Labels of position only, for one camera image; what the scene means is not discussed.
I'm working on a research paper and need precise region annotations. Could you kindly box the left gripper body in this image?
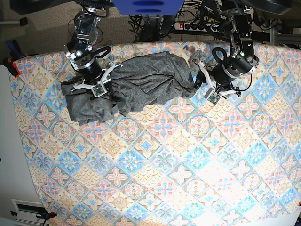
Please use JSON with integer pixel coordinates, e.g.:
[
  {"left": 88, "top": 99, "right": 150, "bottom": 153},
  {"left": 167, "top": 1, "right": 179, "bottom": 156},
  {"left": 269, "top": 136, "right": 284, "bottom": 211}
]
[{"left": 198, "top": 60, "right": 241, "bottom": 97}]

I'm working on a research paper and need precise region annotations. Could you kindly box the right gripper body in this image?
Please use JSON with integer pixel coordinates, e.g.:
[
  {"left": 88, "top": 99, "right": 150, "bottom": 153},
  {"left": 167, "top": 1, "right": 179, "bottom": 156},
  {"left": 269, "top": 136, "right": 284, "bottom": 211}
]
[{"left": 71, "top": 58, "right": 123, "bottom": 93}]

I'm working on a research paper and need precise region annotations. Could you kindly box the grey t-shirt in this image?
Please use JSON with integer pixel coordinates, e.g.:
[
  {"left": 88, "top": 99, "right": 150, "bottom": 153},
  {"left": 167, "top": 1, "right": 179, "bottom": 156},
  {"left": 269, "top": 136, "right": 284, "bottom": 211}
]
[{"left": 61, "top": 51, "right": 197, "bottom": 125}]

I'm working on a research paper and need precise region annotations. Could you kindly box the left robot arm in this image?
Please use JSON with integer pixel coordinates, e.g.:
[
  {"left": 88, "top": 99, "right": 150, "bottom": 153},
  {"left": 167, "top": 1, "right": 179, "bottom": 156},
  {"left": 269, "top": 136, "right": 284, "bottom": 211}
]
[{"left": 195, "top": 8, "right": 259, "bottom": 104}]

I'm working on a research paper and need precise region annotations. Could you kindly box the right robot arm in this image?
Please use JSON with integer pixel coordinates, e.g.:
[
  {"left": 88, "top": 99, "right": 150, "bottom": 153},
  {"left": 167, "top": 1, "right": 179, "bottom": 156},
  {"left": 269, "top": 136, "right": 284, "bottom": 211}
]
[{"left": 64, "top": 0, "right": 122, "bottom": 98}]

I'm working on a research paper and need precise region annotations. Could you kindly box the white power strip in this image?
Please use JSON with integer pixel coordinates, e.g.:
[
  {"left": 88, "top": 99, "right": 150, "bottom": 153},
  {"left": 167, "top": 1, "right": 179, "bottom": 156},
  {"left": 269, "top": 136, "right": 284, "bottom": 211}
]
[{"left": 174, "top": 22, "right": 206, "bottom": 32}]

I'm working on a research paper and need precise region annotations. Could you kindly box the patterned tablecloth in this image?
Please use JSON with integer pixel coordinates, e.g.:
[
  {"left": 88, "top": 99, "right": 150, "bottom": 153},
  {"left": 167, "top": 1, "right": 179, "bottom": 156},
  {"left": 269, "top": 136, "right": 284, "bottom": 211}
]
[{"left": 10, "top": 44, "right": 301, "bottom": 226}]

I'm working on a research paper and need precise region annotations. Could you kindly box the red black clamp left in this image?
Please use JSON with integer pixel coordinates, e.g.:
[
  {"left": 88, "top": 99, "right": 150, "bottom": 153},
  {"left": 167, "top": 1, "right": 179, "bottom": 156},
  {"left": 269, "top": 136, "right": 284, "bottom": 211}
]
[{"left": 2, "top": 57, "right": 20, "bottom": 78}]

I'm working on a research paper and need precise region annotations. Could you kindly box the blue black clamp bottom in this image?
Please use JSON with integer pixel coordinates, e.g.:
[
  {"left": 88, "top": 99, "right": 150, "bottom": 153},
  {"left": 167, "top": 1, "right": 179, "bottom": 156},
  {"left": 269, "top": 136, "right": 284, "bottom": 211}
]
[{"left": 10, "top": 211, "right": 57, "bottom": 224}]

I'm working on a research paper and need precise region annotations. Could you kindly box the white floor vent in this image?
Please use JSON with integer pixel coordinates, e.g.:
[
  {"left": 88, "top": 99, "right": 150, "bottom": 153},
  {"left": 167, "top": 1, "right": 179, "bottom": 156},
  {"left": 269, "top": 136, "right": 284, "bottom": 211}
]
[{"left": 10, "top": 199, "right": 47, "bottom": 225}]

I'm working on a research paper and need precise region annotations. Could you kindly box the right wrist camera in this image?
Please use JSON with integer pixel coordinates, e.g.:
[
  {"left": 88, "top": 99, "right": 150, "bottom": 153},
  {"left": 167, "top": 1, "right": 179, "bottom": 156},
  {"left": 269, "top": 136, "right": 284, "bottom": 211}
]
[{"left": 91, "top": 83, "right": 108, "bottom": 98}]

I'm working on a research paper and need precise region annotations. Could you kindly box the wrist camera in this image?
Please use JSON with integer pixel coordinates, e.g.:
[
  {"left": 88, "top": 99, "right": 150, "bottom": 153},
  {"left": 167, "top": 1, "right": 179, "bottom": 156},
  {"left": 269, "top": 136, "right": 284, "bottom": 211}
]
[
  {"left": 91, "top": 83, "right": 108, "bottom": 98},
  {"left": 207, "top": 92, "right": 221, "bottom": 105}
]

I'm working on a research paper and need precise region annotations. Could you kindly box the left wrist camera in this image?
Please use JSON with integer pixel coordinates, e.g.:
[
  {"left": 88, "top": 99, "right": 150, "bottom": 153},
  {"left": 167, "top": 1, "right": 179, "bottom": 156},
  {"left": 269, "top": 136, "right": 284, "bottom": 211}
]
[{"left": 207, "top": 92, "right": 221, "bottom": 105}]

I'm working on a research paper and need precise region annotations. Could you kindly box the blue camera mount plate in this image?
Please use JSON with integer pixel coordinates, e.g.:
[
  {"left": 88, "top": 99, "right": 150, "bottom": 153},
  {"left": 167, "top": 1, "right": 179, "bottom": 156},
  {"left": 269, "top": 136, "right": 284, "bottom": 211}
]
[{"left": 112, "top": 0, "right": 184, "bottom": 15}]

